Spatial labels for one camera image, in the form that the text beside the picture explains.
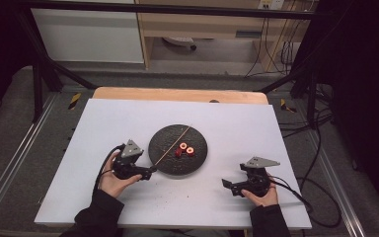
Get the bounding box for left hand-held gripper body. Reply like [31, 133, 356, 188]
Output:
[113, 139, 144, 181]

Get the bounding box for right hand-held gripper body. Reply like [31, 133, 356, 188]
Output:
[239, 156, 281, 198]

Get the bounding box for round black plate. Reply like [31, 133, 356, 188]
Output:
[147, 123, 209, 176]

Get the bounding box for wooden skewer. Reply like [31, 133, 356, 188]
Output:
[154, 124, 192, 167]

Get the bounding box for person's left hand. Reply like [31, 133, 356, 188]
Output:
[98, 151, 143, 198]

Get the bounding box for person's right hand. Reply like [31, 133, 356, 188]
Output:
[241, 176, 279, 208]

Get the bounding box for white board table cover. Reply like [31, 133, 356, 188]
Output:
[34, 98, 313, 230]

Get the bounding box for yellow black tape marker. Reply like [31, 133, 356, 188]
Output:
[67, 92, 83, 111]
[279, 98, 298, 114]

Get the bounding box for light wooden table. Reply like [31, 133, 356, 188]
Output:
[92, 86, 269, 106]

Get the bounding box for white power strip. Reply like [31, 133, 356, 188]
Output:
[162, 36, 197, 51]

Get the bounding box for white cabinet panel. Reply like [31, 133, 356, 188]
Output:
[31, 8, 145, 64]

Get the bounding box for black curtain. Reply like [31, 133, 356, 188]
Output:
[0, 0, 36, 127]
[292, 0, 379, 215]

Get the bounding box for light wooden shelf unit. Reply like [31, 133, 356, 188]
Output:
[134, 0, 312, 72]

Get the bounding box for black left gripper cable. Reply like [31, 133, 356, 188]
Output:
[93, 143, 126, 196]

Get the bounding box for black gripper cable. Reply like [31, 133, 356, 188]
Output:
[268, 175, 343, 229]
[93, 143, 126, 196]

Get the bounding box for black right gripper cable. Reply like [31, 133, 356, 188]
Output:
[268, 175, 343, 229]

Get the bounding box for black floor cables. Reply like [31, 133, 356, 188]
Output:
[277, 83, 335, 140]

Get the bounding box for aluminium floor rail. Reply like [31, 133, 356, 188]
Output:
[0, 94, 61, 226]
[309, 129, 368, 237]

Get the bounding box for black metal frame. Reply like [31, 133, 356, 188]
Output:
[13, 0, 330, 130]

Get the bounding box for hanging black cables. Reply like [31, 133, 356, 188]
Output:
[245, 9, 302, 79]

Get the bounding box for white wall socket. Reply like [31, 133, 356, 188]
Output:
[257, 0, 286, 11]

